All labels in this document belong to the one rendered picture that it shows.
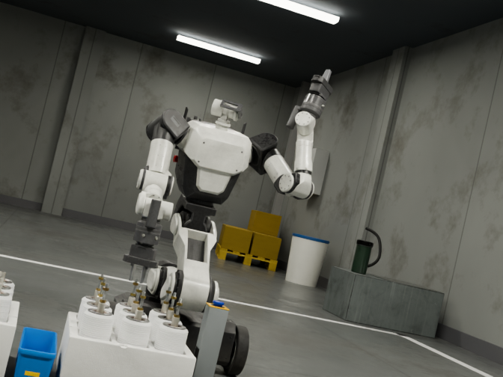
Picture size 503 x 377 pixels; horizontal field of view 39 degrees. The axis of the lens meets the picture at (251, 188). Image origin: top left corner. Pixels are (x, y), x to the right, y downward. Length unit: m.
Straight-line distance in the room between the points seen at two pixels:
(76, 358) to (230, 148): 1.09
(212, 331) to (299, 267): 5.96
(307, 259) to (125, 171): 3.92
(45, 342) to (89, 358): 0.32
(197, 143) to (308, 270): 5.72
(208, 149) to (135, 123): 8.45
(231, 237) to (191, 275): 6.82
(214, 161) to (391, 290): 3.41
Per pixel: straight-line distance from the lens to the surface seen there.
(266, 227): 10.13
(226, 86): 11.56
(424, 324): 6.20
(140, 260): 2.46
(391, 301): 6.02
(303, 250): 8.39
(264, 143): 2.94
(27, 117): 11.19
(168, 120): 2.81
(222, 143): 2.83
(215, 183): 2.87
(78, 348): 2.21
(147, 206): 2.45
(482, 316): 5.99
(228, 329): 2.88
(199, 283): 2.70
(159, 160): 2.75
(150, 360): 2.23
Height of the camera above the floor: 0.64
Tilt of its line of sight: 2 degrees up
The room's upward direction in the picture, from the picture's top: 13 degrees clockwise
